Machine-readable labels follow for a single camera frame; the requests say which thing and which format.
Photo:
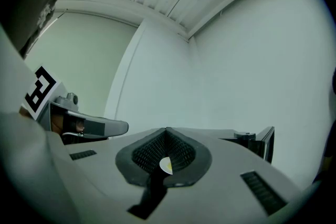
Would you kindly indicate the pale green roller blind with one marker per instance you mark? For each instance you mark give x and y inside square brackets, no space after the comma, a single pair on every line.
[86,60]

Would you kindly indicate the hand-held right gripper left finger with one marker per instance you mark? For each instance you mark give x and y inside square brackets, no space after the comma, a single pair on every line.
[99,165]

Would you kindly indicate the yellow noodles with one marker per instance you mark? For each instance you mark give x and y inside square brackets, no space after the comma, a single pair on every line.
[169,165]

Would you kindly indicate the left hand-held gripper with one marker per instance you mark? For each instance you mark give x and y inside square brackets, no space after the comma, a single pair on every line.
[39,89]

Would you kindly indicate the person's left hand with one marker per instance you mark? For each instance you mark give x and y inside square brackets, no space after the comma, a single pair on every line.
[56,123]

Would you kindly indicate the white round plate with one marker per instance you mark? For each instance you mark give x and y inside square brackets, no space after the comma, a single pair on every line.
[164,165]

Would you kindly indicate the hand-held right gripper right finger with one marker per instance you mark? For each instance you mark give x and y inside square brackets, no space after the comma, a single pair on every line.
[225,165]

